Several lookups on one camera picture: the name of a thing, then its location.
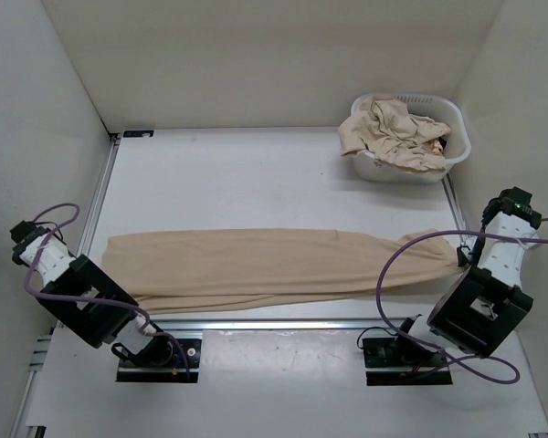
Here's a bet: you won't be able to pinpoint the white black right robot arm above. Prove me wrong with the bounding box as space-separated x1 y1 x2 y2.
427 187 542 359

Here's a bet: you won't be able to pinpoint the beige clothes pile in basket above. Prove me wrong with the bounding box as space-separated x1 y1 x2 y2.
338 95 451 173

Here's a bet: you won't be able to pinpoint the aluminium right side rail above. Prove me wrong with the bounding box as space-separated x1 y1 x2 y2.
442 174 468 230

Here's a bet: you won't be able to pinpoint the white laundry basket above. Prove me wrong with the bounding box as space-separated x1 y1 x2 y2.
338 92 471 184

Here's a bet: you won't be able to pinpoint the aluminium table edge rail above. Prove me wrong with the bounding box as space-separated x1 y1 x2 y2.
154 318 388 331

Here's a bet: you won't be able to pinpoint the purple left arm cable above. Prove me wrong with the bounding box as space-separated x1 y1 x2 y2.
22 203 193 380

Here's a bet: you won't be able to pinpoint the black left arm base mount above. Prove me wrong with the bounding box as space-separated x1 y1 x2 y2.
111 335 202 384

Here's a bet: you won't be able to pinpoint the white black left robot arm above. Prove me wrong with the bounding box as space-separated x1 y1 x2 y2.
10 221 176 368

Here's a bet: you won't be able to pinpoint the beige trousers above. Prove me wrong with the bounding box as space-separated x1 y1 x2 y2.
99 226 460 316

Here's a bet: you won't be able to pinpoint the aluminium left side rail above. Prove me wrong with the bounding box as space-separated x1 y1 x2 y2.
9 133 121 437

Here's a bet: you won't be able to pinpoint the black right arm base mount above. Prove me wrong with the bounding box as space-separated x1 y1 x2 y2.
356 325 453 387

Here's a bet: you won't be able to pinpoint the black corner label sticker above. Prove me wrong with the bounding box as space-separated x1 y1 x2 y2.
122 130 154 138

